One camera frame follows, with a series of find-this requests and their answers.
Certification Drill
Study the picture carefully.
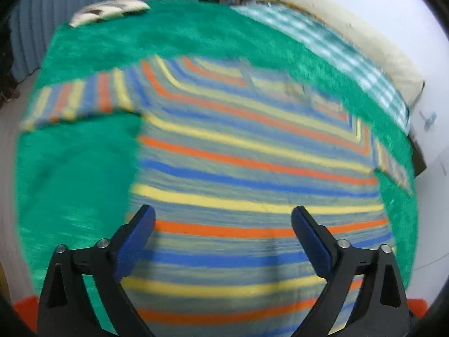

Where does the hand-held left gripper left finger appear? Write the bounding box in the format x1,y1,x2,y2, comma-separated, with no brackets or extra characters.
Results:
37,204,157,337

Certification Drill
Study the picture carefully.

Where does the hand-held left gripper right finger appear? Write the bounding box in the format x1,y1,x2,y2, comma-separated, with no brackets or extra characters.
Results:
291,205,411,337

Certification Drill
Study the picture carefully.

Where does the striped knit sweater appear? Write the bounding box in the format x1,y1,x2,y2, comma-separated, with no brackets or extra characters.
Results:
19,55,414,337

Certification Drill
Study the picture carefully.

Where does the dark clothes heap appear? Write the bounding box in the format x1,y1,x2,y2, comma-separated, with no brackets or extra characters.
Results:
0,24,22,106

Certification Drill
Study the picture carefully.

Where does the green plush blanket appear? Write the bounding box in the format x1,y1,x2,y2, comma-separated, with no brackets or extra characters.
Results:
14,0,420,334

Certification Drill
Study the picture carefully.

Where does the orange object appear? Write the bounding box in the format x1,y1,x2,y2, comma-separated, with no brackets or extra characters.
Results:
407,298,429,319
14,297,40,334

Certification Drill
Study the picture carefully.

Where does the green checkered bed sheet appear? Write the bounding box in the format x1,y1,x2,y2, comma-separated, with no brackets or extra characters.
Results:
233,3,411,136

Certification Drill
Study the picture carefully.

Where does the patterned cream pillow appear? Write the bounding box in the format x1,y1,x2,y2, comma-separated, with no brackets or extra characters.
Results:
68,0,151,28

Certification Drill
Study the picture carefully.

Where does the dark bed frame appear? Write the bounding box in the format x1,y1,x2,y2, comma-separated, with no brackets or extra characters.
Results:
409,131,427,178

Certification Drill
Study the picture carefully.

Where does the blue wall sticker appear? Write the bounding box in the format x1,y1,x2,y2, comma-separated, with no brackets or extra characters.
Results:
419,110,438,131

